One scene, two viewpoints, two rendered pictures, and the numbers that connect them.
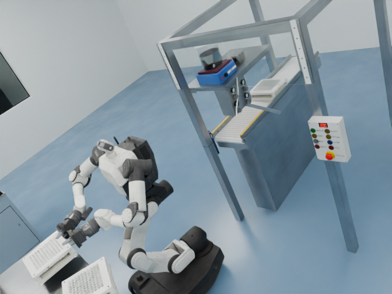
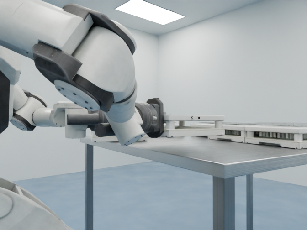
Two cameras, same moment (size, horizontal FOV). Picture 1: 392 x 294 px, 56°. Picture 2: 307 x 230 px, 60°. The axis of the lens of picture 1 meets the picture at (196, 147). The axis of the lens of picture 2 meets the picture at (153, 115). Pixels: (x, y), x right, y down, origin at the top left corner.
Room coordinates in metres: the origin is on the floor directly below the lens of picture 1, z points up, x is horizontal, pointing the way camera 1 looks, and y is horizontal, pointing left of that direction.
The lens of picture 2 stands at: (2.73, 0.89, 0.98)
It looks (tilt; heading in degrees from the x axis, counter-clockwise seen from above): 1 degrees up; 177
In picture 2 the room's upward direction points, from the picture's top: straight up
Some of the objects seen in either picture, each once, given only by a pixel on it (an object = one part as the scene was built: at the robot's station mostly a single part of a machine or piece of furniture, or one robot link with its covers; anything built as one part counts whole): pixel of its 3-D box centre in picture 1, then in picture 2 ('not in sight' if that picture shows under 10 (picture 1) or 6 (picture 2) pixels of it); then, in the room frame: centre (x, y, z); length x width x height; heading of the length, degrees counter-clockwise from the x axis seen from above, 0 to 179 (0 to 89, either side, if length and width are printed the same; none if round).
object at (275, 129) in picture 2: not in sight; (290, 128); (1.70, 1.50, 0.94); 0.25 x 0.24 x 0.02; 24
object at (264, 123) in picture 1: (272, 97); not in sight; (2.78, -0.76, 0.78); 1.30 x 0.29 x 0.10; 128
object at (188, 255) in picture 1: (176, 256); not in sight; (2.07, 0.47, 0.28); 0.21 x 0.20 x 0.13; 119
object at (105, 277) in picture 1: (86, 285); not in sight; (1.42, 0.78, 0.94); 0.25 x 0.24 x 0.02; 12
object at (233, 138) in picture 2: not in sight; (244, 137); (1.47, 1.40, 0.89); 0.24 x 0.24 x 0.02; 24
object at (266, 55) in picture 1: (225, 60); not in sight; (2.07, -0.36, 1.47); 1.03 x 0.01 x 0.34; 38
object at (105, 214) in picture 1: (105, 217); (69, 114); (1.82, 0.65, 0.99); 0.13 x 0.07 x 0.09; 49
